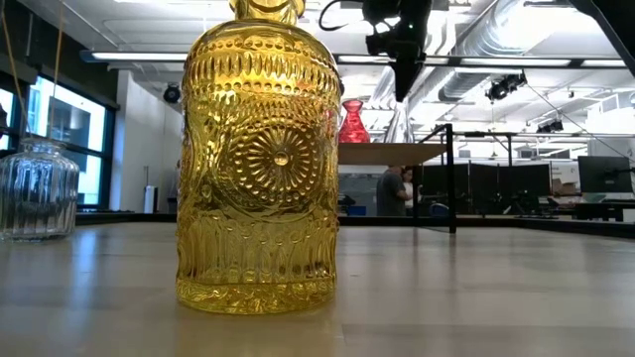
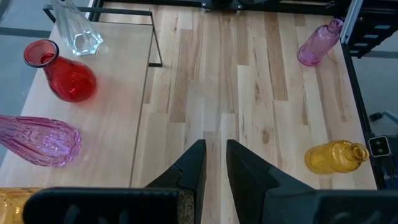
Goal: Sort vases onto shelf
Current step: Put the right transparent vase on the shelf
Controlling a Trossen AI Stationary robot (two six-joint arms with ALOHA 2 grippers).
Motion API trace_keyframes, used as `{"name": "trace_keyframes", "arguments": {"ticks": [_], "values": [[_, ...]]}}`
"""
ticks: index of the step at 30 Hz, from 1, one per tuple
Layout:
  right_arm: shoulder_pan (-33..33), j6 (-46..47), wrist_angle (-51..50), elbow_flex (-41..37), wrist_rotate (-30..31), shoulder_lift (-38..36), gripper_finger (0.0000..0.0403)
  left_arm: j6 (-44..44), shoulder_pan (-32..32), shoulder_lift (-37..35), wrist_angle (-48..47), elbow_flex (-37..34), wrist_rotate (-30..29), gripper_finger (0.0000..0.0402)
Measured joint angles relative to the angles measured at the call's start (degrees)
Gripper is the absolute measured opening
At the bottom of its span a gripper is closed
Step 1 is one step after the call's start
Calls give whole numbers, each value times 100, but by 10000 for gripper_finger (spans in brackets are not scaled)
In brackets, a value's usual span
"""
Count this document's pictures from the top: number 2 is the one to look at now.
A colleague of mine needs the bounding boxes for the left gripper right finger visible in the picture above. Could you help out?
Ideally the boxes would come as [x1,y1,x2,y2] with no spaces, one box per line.
[226,139,398,224]

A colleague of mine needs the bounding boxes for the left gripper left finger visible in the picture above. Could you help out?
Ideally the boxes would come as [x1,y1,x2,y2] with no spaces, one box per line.
[22,139,208,224]

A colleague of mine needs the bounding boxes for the yellow glass jar vase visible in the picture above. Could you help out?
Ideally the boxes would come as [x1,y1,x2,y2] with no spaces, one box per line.
[0,187,43,224]
[304,139,370,174]

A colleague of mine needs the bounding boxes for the tall pink ribbed vase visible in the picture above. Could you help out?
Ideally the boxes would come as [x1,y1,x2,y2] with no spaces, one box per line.
[0,114,82,167]

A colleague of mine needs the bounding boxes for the red bulbous glass vase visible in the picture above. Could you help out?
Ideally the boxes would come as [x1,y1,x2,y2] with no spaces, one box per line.
[23,39,98,103]

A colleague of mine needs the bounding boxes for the pink ribbed bottle vase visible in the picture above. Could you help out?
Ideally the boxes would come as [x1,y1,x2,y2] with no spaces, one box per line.
[297,18,345,67]

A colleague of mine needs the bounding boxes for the tall clear faceted vase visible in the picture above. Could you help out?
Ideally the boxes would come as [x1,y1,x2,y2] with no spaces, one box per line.
[51,0,104,57]

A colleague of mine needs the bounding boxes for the small table-level camera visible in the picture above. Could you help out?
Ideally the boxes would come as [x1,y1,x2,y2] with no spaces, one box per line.
[368,134,392,158]

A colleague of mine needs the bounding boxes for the silver aluminium bracket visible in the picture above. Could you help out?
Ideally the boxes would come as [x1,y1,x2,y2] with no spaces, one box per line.
[340,0,365,44]

